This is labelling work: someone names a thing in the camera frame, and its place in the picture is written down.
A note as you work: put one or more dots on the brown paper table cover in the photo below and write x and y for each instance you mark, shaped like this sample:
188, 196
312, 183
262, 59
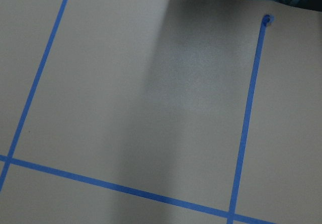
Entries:
160, 111

